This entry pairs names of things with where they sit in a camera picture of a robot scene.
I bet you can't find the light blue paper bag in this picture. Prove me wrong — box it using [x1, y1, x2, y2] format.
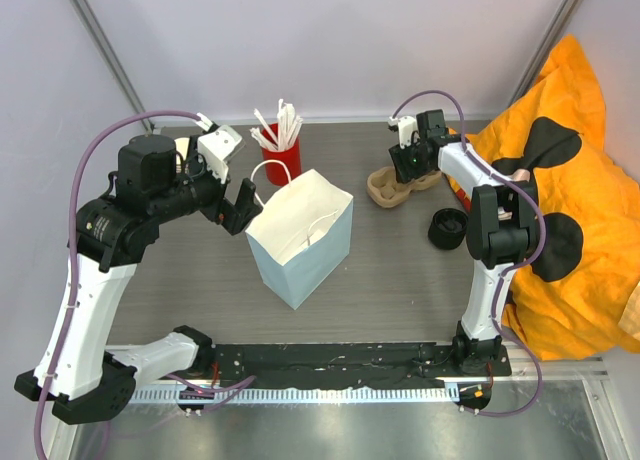
[246, 160, 354, 310]

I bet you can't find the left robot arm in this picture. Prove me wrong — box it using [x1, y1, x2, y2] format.
[47, 125, 262, 425]

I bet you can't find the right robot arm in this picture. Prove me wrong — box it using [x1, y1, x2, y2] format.
[388, 110, 541, 375]

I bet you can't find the brown paper coffee cup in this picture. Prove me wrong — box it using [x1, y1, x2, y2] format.
[174, 137, 190, 172]

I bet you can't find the brown pulp cup carrier stack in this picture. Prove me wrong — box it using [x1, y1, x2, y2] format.
[366, 166, 442, 209]

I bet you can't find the red plastic cup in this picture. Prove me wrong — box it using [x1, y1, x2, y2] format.
[261, 139, 302, 186]

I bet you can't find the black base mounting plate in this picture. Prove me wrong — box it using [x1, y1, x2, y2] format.
[209, 342, 512, 390]

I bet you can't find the orange cartoon pillow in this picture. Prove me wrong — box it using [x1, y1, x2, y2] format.
[469, 35, 639, 361]

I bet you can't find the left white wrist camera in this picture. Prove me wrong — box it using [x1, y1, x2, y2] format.
[197, 125, 244, 184]

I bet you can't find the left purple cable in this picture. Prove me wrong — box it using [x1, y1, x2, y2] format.
[34, 110, 217, 460]

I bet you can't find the right aluminium frame post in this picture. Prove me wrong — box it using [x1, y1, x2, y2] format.
[508, 0, 584, 105]

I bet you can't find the aluminium frame post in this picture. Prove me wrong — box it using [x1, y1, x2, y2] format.
[69, 0, 146, 114]
[508, 0, 584, 105]

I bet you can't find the white slotted cable duct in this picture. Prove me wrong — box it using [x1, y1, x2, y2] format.
[129, 383, 459, 406]

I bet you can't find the left aluminium frame post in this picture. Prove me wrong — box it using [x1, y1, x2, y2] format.
[69, 0, 146, 114]

